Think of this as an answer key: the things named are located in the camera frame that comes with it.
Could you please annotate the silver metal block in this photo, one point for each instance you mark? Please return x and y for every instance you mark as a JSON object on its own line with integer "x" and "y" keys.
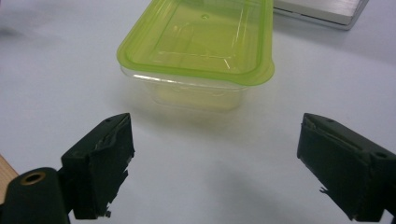
{"x": 320, "y": 11}

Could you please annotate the clear plastic food container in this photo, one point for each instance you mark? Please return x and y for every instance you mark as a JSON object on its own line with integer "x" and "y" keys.
{"x": 193, "y": 93}

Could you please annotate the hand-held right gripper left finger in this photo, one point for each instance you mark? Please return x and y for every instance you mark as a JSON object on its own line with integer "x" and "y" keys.
{"x": 96, "y": 165}

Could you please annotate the green plastic container lid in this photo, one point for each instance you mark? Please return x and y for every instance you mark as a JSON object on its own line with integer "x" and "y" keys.
{"x": 199, "y": 37}

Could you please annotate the wooden board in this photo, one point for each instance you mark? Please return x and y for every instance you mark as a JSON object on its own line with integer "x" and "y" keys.
{"x": 5, "y": 177}

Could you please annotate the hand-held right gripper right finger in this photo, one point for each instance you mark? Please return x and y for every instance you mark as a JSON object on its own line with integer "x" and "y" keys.
{"x": 345, "y": 165}

